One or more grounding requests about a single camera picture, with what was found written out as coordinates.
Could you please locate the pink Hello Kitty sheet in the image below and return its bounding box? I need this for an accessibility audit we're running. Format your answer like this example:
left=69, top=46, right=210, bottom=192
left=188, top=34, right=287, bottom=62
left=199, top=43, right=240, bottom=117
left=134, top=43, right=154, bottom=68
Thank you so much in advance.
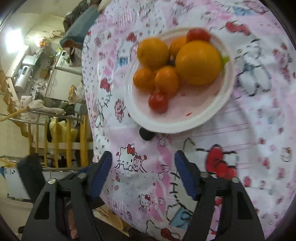
left=82, top=1, right=295, bottom=240

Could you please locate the white washing machine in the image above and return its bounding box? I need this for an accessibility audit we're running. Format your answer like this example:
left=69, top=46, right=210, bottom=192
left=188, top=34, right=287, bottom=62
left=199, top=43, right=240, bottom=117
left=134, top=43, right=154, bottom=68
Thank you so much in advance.
left=45, top=50, right=82, bottom=101

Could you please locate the white water heater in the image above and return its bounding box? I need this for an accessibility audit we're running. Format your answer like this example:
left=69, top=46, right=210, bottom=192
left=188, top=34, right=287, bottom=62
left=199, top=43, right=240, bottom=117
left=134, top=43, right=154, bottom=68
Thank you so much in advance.
left=15, top=65, right=32, bottom=92

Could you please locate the yellow wooden railing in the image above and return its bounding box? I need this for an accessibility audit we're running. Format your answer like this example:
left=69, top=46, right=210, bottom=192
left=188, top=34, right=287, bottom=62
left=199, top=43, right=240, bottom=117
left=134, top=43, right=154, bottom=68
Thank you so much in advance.
left=1, top=106, right=90, bottom=170

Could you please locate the teal bed headboard cushion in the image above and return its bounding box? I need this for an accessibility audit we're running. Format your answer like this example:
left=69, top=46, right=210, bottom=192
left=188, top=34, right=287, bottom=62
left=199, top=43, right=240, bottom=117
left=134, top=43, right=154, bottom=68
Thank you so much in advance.
left=60, top=5, right=99, bottom=49

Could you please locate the person's left hand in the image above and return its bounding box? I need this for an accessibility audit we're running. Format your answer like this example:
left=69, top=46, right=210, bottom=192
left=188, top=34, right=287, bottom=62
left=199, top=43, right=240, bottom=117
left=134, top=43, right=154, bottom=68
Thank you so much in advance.
left=68, top=208, right=78, bottom=240

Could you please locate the small red cherry tomato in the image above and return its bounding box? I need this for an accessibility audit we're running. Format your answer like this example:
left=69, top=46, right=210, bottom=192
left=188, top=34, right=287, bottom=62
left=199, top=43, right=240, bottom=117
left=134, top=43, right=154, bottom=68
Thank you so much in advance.
left=148, top=91, right=169, bottom=114

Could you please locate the pile of dark clothes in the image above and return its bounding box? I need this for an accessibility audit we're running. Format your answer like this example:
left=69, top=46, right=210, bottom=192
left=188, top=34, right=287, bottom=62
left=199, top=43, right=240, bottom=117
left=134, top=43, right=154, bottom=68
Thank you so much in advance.
left=63, top=0, right=101, bottom=32

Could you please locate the mandarin orange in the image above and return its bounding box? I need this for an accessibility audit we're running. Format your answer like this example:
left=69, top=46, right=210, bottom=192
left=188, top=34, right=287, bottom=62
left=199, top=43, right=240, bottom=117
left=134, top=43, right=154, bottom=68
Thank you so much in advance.
left=154, top=65, right=180, bottom=98
left=169, top=36, right=187, bottom=58
left=133, top=67, right=155, bottom=93

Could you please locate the mandarin orange top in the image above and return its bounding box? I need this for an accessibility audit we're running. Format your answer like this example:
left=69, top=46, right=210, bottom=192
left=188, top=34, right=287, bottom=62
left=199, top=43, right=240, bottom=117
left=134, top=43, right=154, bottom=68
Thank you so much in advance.
left=169, top=36, right=187, bottom=58

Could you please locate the large orange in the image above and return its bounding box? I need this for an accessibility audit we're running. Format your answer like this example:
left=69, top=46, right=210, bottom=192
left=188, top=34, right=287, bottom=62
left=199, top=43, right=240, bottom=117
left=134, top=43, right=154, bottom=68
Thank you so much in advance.
left=175, top=40, right=222, bottom=85

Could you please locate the dark plum upper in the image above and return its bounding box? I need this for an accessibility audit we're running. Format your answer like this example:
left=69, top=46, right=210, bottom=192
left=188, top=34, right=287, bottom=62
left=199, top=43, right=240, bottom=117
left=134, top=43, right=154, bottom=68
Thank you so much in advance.
left=139, top=127, right=155, bottom=141

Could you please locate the pink strawberry ceramic plate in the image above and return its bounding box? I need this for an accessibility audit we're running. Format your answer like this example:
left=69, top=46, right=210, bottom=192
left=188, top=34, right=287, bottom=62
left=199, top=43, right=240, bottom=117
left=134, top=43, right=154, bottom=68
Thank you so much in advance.
left=123, top=34, right=235, bottom=133

